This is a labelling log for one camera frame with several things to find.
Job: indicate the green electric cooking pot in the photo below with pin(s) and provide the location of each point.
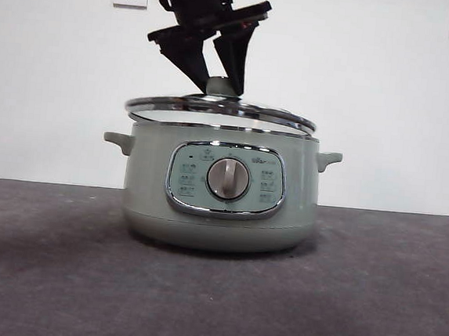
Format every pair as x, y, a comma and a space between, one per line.
147, 192

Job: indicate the glass lid with green knob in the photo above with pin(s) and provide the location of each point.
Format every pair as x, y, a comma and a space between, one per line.
220, 86

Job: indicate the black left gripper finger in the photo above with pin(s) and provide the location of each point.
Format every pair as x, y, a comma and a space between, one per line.
236, 55
187, 58

